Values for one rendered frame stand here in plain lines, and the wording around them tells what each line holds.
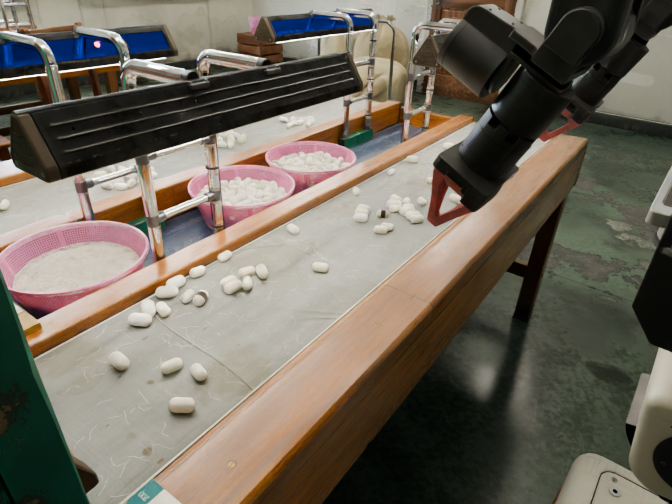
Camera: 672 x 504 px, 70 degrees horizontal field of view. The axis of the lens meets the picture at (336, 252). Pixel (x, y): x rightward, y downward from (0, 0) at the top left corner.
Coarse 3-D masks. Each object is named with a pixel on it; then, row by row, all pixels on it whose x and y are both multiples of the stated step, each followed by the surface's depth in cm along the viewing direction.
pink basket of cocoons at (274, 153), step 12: (288, 144) 151; (300, 144) 153; (312, 144) 154; (324, 144) 153; (336, 144) 152; (276, 156) 148; (336, 156) 152; (348, 156) 148; (276, 168) 134; (348, 168) 138; (300, 180) 134; (312, 180) 134; (324, 180) 134
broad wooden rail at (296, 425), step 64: (512, 192) 125; (448, 256) 96; (512, 256) 126; (384, 320) 78; (448, 320) 94; (320, 384) 66; (384, 384) 75; (192, 448) 58; (256, 448) 57; (320, 448) 63
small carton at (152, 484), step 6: (150, 480) 51; (144, 486) 50; (150, 486) 50; (156, 486) 50; (138, 492) 50; (144, 492) 50; (150, 492) 50; (156, 492) 50; (162, 492) 50; (168, 492) 50; (132, 498) 49; (138, 498) 49; (144, 498) 49; (150, 498) 49; (156, 498) 49; (162, 498) 49; (168, 498) 49; (174, 498) 49
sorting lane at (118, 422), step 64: (384, 192) 128; (448, 192) 130; (256, 256) 98; (320, 256) 99; (384, 256) 100; (192, 320) 80; (256, 320) 81; (320, 320) 81; (64, 384) 67; (128, 384) 68; (192, 384) 68; (256, 384) 69; (128, 448) 59
